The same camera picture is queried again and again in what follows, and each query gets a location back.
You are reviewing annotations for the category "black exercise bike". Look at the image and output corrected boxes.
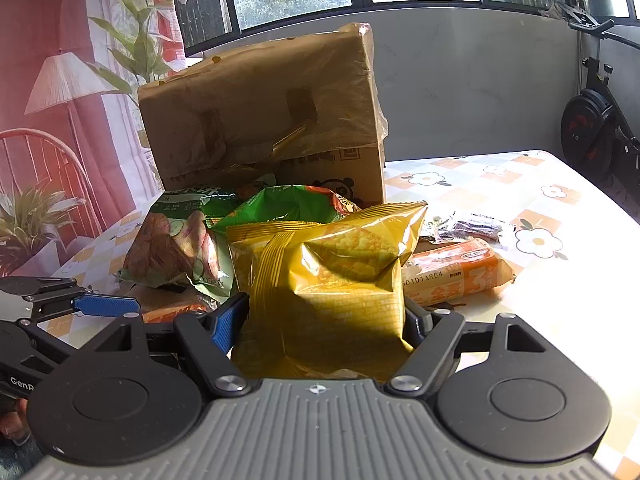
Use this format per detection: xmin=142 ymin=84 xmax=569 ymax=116
xmin=552 ymin=2 xmax=640 ymax=186

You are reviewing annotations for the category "green cucumber chip bag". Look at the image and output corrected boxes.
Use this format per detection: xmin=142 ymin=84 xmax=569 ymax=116
xmin=117 ymin=187 xmax=241 ymax=298

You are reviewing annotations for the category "green red-topped snack bag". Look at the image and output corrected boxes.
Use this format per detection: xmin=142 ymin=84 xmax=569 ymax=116
xmin=210 ymin=185 xmax=362 ymax=236

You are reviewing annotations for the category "taped brown cardboard box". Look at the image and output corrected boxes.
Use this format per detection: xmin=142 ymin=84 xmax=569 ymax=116
xmin=137 ymin=22 xmax=390 ymax=193

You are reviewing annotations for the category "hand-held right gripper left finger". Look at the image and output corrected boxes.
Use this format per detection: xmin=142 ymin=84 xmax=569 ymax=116
xmin=95 ymin=292 xmax=253 ymax=396

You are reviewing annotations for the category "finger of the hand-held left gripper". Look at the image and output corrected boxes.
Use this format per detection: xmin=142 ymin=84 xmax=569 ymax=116
xmin=0 ymin=275 xmax=143 ymax=322
xmin=0 ymin=317 xmax=96 ymax=363

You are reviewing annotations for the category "printed backdrop cloth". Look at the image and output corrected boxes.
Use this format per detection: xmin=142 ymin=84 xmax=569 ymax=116
xmin=0 ymin=0 xmax=187 ymax=281

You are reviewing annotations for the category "checkered floral tablecloth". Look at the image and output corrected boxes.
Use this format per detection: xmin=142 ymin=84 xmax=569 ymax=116
xmin=30 ymin=150 xmax=640 ymax=461

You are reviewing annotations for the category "person's left hand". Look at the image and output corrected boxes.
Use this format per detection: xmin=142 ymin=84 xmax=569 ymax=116
xmin=0 ymin=399 xmax=32 ymax=448

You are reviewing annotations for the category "large yellow chip bag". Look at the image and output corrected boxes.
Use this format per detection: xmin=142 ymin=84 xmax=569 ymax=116
xmin=226 ymin=201 xmax=429 ymax=381

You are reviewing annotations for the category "orange snack packet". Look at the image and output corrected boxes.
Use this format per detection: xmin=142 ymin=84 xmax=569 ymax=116
xmin=142 ymin=302 xmax=218 ymax=325

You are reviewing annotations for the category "clear packet of dark snacks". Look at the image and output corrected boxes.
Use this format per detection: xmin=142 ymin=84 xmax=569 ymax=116
xmin=420 ymin=212 xmax=516 ymax=246

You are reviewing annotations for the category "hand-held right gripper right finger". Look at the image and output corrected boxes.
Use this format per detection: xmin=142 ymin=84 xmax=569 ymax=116
xmin=387 ymin=300 xmax=548 ymax=396

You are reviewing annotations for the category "large orange sausage packet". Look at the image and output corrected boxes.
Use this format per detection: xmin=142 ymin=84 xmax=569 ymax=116
xmin=401 ymin=237 xmax=516 ymax=307

